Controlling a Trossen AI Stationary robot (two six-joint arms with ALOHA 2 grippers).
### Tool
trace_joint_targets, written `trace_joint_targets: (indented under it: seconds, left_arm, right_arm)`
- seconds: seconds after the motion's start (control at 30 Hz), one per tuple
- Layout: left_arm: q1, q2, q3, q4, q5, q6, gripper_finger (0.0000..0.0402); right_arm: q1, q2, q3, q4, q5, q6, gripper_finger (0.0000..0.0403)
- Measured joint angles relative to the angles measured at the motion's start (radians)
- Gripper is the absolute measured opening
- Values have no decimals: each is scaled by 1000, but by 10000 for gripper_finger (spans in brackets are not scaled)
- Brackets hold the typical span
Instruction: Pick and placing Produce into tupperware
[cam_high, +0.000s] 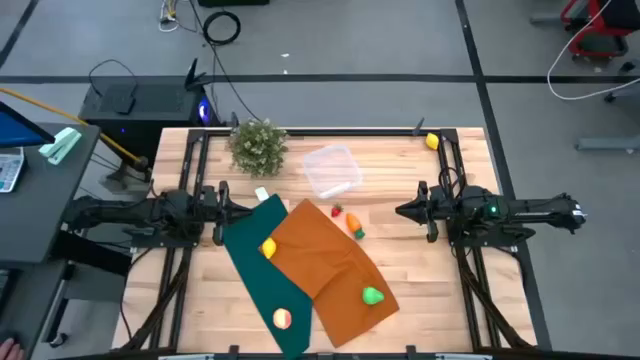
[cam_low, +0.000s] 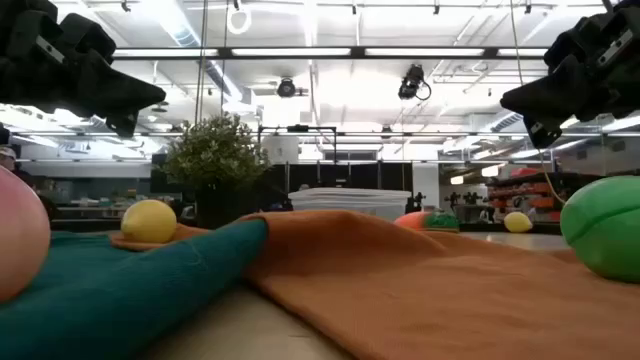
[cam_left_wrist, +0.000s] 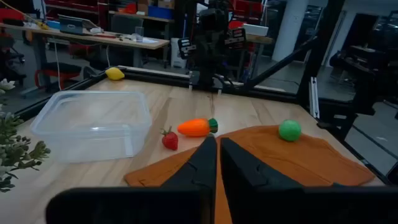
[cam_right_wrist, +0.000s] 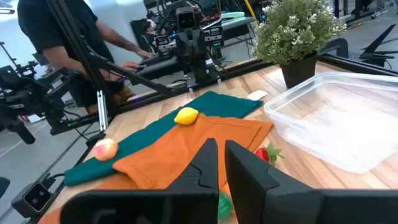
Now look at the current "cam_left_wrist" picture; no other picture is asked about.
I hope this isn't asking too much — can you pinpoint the white waste bin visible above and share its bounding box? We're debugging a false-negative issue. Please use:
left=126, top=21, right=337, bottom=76
left=170, top=37, right=188, bottom=68

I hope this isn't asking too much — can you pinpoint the red toy strawberry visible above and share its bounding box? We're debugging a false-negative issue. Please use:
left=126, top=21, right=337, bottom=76
left=160, top=125, right=179, bottom=151

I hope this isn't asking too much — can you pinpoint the yellow toy lemon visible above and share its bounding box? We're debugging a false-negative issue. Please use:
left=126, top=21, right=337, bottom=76
left=104, top=67, right=126, bottom=82

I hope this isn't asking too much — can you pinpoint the red and black chair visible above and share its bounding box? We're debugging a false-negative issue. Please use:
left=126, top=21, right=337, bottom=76
left=33, top=61, right=83, bottom=91

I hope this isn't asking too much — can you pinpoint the artificial potted plant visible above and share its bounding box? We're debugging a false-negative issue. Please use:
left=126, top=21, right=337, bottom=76
left=0, top=78, right=52, bottom=194

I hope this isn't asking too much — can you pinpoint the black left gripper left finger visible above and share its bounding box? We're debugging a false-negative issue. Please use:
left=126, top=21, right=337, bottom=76
left=160, top=134, right=218, bottom=224

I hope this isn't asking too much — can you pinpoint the orange cloth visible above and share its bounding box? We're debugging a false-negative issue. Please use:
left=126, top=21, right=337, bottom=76
left=124, top=124, right=376, bottom=224

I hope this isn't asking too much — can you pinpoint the white box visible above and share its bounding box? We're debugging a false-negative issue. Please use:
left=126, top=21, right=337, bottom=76
left=242, top=23, right=269, bottom=37

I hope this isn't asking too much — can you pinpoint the clear drinking glass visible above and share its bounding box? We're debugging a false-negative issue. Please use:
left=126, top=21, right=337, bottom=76
left=134, top=26, right=145, bottom=43

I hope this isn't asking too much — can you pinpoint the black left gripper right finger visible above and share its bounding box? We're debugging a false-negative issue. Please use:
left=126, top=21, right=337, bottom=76
left=220, top=138, right=305, bottom=224

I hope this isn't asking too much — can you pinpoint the clear plastic tupperware container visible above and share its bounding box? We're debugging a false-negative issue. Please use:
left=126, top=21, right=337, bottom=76
left=30, top=90, right=153, bottom=164

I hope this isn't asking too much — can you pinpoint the green toy pear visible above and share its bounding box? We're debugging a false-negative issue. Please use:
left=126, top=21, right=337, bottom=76
left=278, top=119, right=302, bottom=142

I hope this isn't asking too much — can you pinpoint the blue storage bin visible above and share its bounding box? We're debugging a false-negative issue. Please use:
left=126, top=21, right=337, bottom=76
left=147, top=5, right=175, bottom=21

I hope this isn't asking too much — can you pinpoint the orange toy carrot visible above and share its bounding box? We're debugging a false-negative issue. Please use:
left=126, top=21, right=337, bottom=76
left=177, top=118, right=219, bottom=138

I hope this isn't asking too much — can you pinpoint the long wooden desk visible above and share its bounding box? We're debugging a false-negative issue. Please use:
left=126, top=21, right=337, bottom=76
left=0, top=22, right=170, bottom=69

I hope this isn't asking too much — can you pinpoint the white column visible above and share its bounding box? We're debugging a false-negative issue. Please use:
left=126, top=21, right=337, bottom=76
left=272, top=0, right=309, bottom=63

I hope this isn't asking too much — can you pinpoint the grey laptop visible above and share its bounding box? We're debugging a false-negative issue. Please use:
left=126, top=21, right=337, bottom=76
left=57, top=14, right=98, bottom=35

